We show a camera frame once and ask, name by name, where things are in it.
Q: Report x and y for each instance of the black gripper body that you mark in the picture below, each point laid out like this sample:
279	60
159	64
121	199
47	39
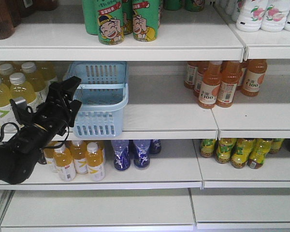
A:
50	118

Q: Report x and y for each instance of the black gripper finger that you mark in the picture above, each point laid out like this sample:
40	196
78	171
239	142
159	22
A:
74	108
66	88

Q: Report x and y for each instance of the light blue plastic basket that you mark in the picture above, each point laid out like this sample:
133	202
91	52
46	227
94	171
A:
103	92

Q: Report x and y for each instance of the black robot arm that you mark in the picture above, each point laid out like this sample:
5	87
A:
19	155

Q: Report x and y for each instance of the orange vitamin drink bottle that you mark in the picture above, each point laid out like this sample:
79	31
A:
64	163
78	149
95	165
49	156

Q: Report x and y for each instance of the green cartoon drink can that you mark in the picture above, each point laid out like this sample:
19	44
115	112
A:
109	19
145	19

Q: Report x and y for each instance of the blue sports drink bottle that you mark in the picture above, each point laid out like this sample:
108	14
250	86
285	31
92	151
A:
121	154
141	156
155	146

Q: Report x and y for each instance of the brown tea bottle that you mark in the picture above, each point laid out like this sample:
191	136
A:
6	25

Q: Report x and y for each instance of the orange juice bottle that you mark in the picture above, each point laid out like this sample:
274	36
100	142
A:
210	85
228	85
254	77

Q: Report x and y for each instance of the yellow lemon tea bottle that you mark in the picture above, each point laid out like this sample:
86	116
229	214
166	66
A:
207	147
276	145
243	148
223	151
261	149

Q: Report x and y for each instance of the white peach drink bottle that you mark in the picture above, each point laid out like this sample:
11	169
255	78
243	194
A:
251	14
275	15

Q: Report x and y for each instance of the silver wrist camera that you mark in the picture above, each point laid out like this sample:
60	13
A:
22	111

